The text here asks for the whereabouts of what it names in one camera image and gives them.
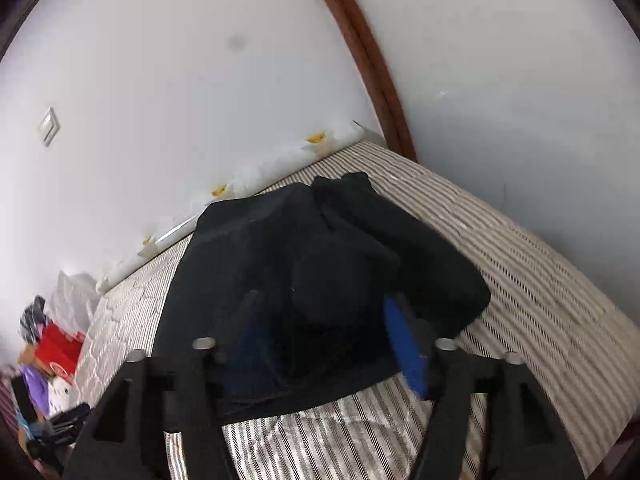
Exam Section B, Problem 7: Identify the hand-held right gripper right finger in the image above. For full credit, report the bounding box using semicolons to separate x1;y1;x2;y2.
382;294;586;480

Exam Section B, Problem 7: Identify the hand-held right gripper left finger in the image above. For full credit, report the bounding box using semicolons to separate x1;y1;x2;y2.
62;289;281;480

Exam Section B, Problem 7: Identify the black sweatshirt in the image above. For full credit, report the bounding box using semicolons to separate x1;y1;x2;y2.
152;171;492;426

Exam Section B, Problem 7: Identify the purple cloth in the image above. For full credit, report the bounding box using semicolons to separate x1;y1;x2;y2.
20;364;52;421

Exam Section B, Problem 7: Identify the red paper bag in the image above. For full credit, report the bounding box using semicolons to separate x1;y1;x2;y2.
34;322;88;378

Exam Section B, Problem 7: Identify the grey plaid cloth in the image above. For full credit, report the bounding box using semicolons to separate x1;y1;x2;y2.
20;296;51;345

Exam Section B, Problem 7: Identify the white plastic bag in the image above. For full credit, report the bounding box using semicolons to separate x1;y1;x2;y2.
47;270;103;333

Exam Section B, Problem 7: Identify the striped bed sheet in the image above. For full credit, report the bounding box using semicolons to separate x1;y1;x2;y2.
75;140;640;480

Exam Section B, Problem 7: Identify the brown wooden door frame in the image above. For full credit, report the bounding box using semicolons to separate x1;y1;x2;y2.
300;0;418;163

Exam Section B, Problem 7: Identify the white light switch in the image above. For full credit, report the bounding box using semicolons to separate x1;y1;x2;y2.
37;106;62;147

